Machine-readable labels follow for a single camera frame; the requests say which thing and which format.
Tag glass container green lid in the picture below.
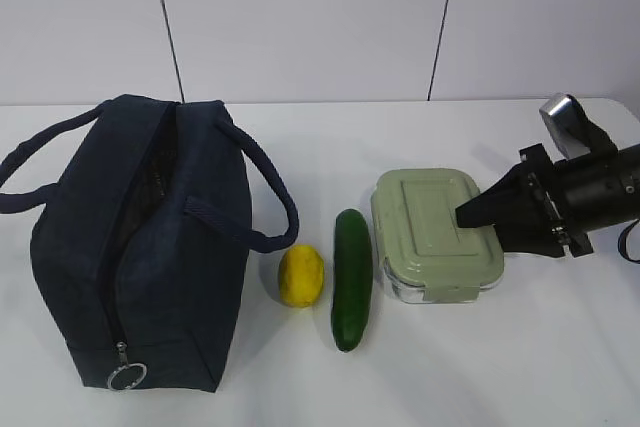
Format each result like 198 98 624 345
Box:
371 168 504 304

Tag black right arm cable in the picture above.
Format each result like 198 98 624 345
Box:
617 220 640 263

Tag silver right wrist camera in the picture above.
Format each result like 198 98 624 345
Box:
539 93 617 160

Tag green cucumber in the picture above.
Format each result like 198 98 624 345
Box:
331 209 373 352

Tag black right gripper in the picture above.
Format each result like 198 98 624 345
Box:
455 144 593 258

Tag yellow lemon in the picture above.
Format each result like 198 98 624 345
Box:
278 244 325 308

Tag navy blue lunch bag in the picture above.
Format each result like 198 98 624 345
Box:
1 95 299 392

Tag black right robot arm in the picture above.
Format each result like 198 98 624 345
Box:
455 144 639 258

